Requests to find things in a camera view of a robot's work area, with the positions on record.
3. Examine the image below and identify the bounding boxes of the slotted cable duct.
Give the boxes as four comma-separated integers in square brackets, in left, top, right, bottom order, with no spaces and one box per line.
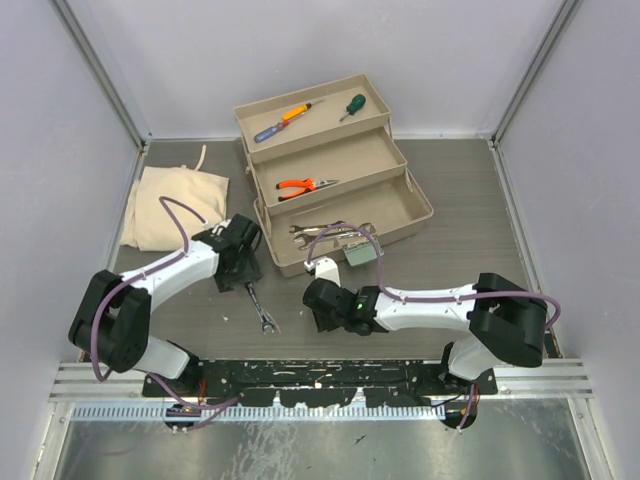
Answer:
[70,402,445,422]

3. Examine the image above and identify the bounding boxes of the orange handled pliers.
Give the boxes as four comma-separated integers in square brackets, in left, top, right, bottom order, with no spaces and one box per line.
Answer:
[276,178,338,202]

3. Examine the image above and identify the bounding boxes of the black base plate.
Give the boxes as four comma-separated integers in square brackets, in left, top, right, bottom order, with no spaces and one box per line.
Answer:
[167,360,470,408]

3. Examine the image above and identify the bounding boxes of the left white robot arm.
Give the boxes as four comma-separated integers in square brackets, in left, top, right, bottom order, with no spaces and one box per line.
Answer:
[68,214,262,396]

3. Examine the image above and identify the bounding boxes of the brown translucent toolbox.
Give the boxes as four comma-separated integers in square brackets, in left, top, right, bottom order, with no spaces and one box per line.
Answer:
[234,74,433,277]

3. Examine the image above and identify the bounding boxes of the yellow handled tool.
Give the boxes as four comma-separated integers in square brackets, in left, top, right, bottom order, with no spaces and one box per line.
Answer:
[282,98,324,123]

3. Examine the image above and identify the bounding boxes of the beige cloth bag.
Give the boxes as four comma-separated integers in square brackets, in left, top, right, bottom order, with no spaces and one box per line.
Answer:
[119,146,229,252]

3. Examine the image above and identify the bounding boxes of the small silver wrench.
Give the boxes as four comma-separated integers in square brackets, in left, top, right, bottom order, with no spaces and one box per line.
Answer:
[289,220,343,235]

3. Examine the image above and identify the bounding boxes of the large silver wrench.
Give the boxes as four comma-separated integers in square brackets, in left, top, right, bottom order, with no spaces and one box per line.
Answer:
[291,227,362,250]

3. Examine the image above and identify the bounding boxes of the green handled screwdriver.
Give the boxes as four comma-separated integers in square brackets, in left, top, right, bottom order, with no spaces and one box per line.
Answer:
[339,94,367,122]

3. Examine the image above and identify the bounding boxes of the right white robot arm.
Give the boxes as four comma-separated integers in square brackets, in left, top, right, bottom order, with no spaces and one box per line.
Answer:
[303,257,547,394]

